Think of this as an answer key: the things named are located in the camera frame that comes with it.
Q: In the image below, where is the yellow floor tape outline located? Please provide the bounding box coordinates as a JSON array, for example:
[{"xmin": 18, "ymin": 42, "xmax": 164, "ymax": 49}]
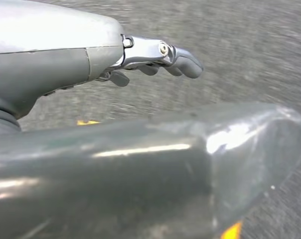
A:
[
  {"xmin": 220, "ymin": 221, "xmax": 243, "ymax": 239},
  {"xmin": 76, "ymin": 120, "xmax": 101, "ymax": 126}
]

